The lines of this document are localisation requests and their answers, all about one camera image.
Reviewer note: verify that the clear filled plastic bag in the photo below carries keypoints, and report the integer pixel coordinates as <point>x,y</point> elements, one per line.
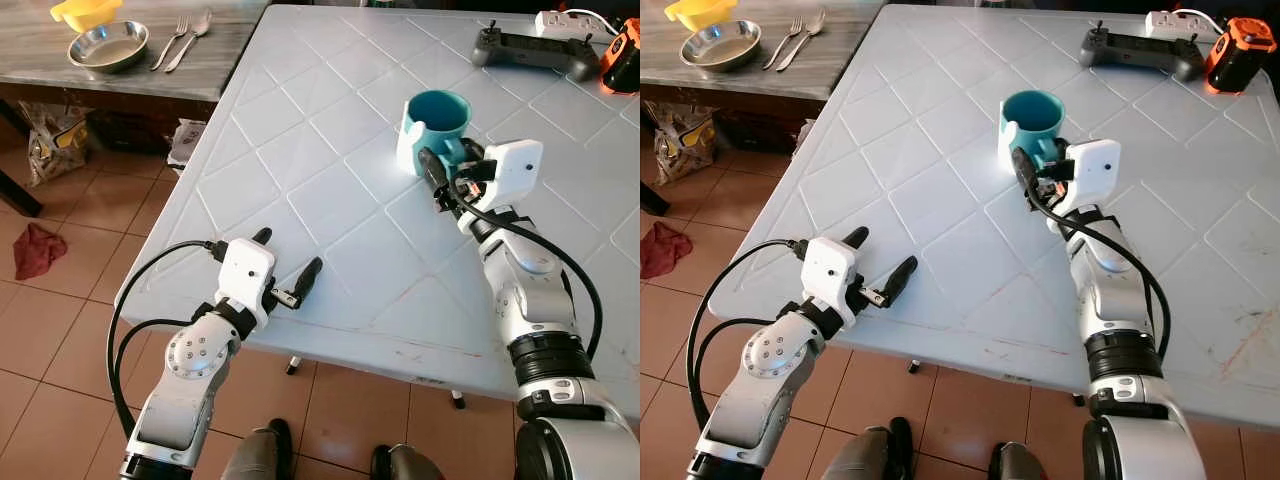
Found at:
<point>55,145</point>
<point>685,145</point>

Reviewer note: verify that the red cloth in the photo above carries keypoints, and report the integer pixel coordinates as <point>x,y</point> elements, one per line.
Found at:
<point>665,250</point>
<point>38,250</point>

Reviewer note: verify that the grey wood grain table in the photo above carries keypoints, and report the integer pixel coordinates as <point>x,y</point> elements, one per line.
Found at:
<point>660,65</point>
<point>30,65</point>

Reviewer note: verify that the grey robot left leg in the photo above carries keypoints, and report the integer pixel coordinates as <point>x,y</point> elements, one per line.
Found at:
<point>870,455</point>
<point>260,455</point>

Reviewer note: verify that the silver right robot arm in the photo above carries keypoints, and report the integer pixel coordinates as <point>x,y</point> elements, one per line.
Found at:
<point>525,290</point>
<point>1110,290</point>

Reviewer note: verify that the teal mug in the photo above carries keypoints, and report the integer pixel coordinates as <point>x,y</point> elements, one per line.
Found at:
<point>1035,125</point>
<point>435,125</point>

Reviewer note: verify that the yellow plastic bowl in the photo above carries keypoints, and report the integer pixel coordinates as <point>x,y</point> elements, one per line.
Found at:
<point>85,12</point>
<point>700,10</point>

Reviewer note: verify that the white power strip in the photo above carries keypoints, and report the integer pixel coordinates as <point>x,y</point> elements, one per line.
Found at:
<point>565,22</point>
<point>1175,22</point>

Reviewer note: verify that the orange and black device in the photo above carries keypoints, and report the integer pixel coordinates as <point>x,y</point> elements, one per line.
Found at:
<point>1240,58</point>
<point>625,60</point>

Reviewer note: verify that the steel fork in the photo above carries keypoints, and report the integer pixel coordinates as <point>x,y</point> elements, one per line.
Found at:
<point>785,42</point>
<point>172,42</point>

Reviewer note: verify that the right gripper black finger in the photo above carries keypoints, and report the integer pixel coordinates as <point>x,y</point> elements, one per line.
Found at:
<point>435,180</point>
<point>1028,180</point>
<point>1062,150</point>
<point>473,152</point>

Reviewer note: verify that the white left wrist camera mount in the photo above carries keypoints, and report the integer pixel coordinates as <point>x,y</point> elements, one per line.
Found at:
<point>245,272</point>
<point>828,272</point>

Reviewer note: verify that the steel spoon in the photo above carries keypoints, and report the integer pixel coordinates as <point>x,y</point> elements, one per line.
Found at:
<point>813,22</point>
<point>200,22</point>

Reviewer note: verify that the white plastic folding table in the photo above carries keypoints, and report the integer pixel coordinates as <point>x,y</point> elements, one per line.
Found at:
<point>330,230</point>
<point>950,230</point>

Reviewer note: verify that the grey drone remote controller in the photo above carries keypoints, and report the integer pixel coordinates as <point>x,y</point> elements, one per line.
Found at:
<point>1140,52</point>
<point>530,52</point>

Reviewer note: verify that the white plastic bag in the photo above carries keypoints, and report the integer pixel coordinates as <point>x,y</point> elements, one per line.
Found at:
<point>805,133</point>
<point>185,145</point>

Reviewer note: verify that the grey robot right leg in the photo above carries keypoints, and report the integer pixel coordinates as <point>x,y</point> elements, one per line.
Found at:
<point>405,465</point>
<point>1015,465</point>

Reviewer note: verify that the round steel plate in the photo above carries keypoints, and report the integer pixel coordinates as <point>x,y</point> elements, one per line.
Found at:
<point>108,48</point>
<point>720,47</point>

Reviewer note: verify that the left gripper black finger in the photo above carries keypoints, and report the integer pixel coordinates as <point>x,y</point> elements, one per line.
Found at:
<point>308,277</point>
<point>855,237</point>
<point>262,237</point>
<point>902,277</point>

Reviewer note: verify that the grey robot leg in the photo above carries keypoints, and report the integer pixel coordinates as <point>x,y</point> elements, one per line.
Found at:
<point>260,455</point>
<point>1015,465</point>
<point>870,455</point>
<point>405,465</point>

